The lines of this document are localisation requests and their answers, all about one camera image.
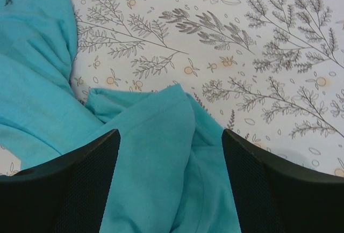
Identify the teal t shirt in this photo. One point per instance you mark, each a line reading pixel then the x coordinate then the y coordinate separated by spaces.
pixel 170 175

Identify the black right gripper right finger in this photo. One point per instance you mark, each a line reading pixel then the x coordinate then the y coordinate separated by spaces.
pixel 272 194

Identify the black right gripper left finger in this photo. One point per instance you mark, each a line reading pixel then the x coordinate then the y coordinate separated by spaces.
pixel 66 194

